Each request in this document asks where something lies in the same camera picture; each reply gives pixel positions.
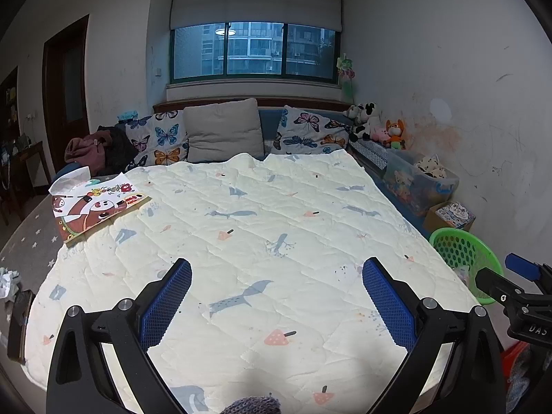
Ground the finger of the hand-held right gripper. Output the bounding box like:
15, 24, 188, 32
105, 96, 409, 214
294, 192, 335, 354
505, 254, 552, 285
474, 267, 534, 311

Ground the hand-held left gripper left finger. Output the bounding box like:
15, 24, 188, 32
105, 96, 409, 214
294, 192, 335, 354
47, 258, 193, 414

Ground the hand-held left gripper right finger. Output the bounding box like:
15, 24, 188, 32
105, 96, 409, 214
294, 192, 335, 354
361, 257, 506, 414

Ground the green plastic basket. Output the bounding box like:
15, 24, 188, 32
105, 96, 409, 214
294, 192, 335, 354
429, 228, 504, 307

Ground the person's right hand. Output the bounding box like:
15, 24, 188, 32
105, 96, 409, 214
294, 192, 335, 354
506, 345, 552, 412

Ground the person's left hand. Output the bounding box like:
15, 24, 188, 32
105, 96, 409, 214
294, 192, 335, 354
222, 394, 282, 414

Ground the printed cardboard box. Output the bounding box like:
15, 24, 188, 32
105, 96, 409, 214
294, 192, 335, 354
424, 202, 476, 234

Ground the clear plastic storage box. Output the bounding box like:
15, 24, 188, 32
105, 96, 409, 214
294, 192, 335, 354
382, 151, 460, 218

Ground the cartoon picture book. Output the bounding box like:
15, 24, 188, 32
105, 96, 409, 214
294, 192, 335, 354
51, 171, 152, 244

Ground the spotted white cloth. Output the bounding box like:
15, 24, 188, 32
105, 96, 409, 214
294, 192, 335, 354
413, 155, 447, 178

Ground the white printed quilt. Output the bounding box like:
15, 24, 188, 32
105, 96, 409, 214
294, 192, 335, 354
23, 149, 479, 414

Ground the black rectangular device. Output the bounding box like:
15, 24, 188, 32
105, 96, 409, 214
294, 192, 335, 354
6, 289, 36, 364

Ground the blue white patterned cushion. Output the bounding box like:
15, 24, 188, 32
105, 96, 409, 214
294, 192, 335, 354
348, 140, 389, 177

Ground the grey star tablecloth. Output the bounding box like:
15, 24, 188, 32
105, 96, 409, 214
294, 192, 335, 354
0, 198, 70, 372

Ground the crumpled white paper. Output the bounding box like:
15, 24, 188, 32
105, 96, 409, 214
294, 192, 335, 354
0, 267, 21, 299

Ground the white paper sheet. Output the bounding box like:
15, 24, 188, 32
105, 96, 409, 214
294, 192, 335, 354
48, 167, 91, 197

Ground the black garment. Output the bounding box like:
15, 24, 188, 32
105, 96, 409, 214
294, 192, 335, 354
97, 126, 139, 175

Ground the butterfly print pillow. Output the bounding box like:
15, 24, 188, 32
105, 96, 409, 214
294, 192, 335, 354
271, 106, 352, 156
125, 110, 190, 169

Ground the orange fox plush toy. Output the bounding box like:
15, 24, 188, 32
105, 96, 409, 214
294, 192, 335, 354
384, 119, 407, 151

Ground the grey cushion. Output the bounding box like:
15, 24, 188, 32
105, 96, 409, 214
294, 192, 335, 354
182, 97, 265, 164

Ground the cow plush toy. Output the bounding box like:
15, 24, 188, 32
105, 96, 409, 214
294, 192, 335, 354
351, 102, 382, 141

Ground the wooden chair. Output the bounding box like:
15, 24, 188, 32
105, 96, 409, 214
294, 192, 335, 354
13, 140, 50, 199

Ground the dark wooden door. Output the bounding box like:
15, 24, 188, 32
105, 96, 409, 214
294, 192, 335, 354
42, 14, 91, 173

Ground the dark bookshelf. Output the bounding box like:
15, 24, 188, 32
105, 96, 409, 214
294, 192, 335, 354
0, 67, 20, 147

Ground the window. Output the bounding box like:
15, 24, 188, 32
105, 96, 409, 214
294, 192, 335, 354
169, 21, 339, 85

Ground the white roller blind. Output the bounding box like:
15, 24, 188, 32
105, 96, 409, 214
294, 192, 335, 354
169, 0, 343, 33

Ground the hanging paper wall decoration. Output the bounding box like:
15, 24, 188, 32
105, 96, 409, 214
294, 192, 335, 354
336, 53, 358, 100

